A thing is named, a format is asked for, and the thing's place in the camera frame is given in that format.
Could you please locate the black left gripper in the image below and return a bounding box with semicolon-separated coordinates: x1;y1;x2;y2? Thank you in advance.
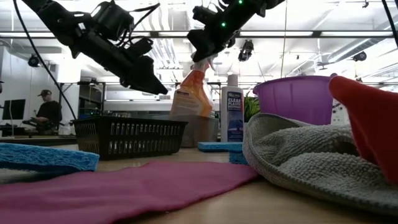
70;29;169;95

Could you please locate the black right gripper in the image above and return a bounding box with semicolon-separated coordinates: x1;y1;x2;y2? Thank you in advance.
187;0;265;63

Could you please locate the orange spray bottle white trigger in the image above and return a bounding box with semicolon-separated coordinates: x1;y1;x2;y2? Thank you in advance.
170;54;216;118

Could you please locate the white plastic restorer bottle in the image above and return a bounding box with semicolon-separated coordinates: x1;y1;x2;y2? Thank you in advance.
220;73;244;143

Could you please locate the blue sponge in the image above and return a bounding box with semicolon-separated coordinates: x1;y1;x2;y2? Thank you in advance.
0;142;100;174
229;151;249;166
197;141;244;153

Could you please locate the pink cloth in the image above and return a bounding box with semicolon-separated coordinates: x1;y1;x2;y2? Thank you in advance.
0;161;259;224

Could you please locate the grey microfibre cloth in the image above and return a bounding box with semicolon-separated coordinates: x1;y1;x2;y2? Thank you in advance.
242;112;398;216

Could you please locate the red cloth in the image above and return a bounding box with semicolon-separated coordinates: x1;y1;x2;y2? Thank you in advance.
328;75;398;185

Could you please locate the black slotted plastic basket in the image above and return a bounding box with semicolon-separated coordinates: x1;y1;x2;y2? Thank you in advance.
71;115;188;161

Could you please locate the green plant in white pot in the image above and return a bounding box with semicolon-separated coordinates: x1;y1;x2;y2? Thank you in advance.
244;93;261;123

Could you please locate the grey plastic caddy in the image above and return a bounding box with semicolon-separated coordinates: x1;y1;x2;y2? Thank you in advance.
155;114;220;148

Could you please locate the person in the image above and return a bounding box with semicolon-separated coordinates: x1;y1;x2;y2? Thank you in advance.
32;89;63;135

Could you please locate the purple plastic bucket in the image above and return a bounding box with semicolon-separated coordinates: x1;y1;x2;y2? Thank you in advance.
253;75;336;126

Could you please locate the black computer monitor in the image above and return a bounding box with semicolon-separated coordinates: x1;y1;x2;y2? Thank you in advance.
2;98;27;121

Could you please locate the white upright machine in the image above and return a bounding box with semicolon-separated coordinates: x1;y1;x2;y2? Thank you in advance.
330;99;346;126

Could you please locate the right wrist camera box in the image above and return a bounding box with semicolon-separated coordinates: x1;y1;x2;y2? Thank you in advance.
192;5;218;26

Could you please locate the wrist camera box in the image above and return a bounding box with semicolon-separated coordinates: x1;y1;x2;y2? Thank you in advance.
93;1;135;39
192;5;218;26

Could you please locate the black overhead camera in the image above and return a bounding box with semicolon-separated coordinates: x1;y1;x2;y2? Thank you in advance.
238;39;254;62

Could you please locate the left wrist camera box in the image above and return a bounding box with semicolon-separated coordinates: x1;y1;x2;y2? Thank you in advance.
93;1;135;39

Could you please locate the black aluminium rig frame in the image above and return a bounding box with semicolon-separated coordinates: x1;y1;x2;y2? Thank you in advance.
0;30;398;39

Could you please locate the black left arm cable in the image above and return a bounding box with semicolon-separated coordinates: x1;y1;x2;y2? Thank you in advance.
12;0;78;121

